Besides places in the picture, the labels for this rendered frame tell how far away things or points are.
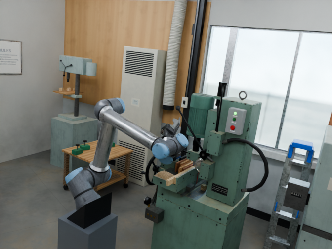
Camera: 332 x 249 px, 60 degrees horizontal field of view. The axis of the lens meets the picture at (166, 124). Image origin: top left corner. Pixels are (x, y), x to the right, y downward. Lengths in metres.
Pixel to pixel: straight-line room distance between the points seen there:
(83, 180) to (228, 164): 1.03
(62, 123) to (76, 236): 2.30
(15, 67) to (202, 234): 3.42
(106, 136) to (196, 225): 0.90
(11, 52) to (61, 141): 1.37
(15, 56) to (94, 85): 1.12
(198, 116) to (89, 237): 1.11
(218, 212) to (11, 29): 3.59
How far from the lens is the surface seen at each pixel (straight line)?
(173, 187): 2.05
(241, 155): 1.97
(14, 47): 4.53
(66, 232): 2.27
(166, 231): 2.35
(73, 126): 4.09
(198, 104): 2.06
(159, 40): 3.88
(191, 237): 2.23
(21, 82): 4.64
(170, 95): 3.61
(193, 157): 2.21
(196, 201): 2.09
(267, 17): 3.42
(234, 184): 2.04
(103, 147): 2.14
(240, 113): 1.85
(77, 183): 2.18
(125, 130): 1.73
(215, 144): 1.93
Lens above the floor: 1.77
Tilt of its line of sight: 14 degrees down
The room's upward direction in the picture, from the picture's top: 7 degrees clockwise
